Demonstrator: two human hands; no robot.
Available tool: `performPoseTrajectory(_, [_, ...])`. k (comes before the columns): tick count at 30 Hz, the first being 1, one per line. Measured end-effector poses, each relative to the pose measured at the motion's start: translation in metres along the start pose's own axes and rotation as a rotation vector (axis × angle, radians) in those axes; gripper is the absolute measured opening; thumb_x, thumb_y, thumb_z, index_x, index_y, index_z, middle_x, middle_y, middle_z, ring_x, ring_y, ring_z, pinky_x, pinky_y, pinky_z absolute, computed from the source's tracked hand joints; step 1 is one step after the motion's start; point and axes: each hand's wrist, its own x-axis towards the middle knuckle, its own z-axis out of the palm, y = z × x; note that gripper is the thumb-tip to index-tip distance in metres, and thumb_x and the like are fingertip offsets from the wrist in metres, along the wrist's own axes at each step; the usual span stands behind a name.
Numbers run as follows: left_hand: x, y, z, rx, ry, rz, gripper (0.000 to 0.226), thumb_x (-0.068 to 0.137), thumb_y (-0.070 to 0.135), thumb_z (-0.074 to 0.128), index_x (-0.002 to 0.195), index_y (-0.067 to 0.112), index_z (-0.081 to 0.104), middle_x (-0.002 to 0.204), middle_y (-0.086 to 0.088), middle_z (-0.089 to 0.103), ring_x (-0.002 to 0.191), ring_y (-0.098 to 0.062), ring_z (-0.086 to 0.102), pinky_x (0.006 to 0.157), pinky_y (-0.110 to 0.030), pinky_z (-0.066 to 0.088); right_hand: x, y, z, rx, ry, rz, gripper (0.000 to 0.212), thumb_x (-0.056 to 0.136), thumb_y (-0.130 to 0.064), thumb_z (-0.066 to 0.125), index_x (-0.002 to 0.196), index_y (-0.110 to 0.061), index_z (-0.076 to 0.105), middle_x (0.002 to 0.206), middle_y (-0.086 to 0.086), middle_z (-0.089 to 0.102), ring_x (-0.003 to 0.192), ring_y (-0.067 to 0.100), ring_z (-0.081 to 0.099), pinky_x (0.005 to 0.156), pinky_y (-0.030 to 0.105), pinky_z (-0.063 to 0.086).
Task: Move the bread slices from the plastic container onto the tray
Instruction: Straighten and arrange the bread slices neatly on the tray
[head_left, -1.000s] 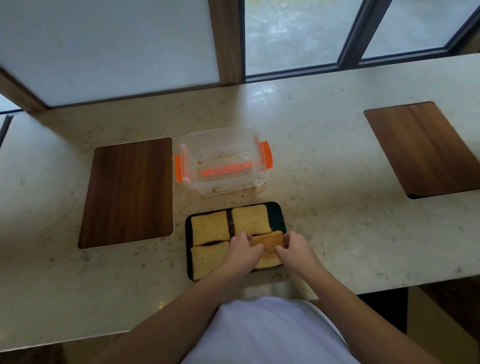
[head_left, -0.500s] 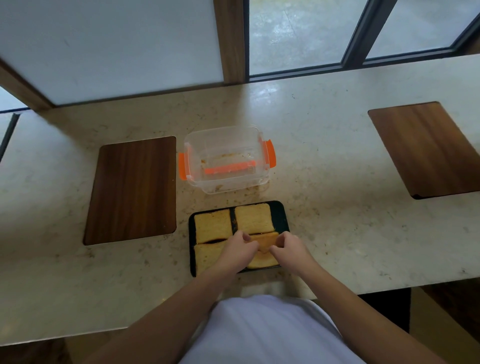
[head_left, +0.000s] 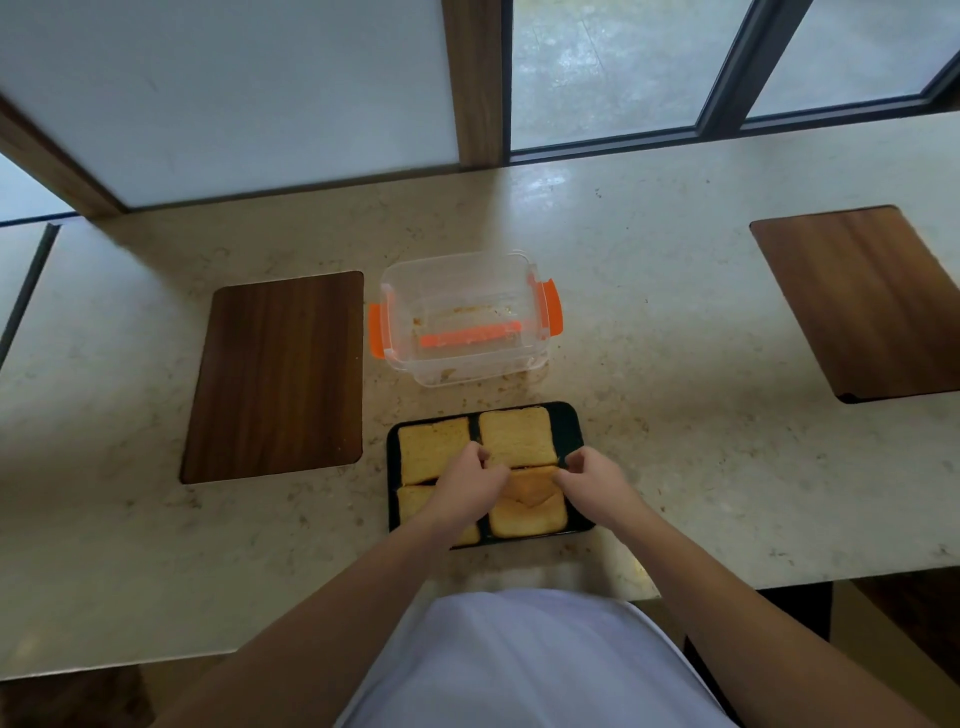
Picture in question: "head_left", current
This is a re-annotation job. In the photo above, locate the clear container with orange clips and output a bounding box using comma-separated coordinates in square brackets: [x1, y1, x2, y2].
[367, 251, 564, 388]

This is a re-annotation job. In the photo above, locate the brown wooden placemat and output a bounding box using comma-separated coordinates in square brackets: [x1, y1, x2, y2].
[180, 271, 365, 485]
[750, 204, 960, 405]

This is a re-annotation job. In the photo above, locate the person's right forearm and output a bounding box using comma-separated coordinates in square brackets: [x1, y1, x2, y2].
[611, 501, 939, 728]

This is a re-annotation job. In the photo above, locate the frosted white panel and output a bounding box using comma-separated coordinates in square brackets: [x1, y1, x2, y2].
[0, 0, 460, 210]

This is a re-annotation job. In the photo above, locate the person's right hand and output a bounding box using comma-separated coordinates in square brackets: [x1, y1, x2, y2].
[553, 447, 650, 535]

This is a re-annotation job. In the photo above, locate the person's left forearm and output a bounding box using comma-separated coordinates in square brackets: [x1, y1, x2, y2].
[153, 516, 481, 728]

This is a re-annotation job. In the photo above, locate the brown wooden beam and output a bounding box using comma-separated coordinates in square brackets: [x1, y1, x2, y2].
[0, 93, 125, 220]

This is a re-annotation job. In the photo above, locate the dark window frame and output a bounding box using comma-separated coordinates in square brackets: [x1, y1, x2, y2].
[502, 0, 960, 165]

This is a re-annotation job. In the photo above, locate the pale bread slice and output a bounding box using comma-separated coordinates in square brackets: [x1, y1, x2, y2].
[397, 417, 472, 486]
[478, 406, 559, 469]
[489, 491, 569, 540]
[396, 484, 481, 547]

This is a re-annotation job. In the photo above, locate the person's left hand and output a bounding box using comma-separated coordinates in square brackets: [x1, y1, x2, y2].
[414, 441, 513, 537]

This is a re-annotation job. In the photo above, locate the white shirt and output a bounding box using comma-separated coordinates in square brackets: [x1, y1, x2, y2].
[333, 588, 740, 728]

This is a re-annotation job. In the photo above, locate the brown wooden pillar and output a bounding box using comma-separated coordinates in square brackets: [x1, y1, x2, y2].
[441, 0, 505, 170]

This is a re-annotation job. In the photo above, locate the black rectangular tray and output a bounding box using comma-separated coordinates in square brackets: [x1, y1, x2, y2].
[386, 401, 597, 551]

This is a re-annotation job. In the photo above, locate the golden brown bread slice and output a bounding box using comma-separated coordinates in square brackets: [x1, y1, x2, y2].
[501, 465, 562, 507]

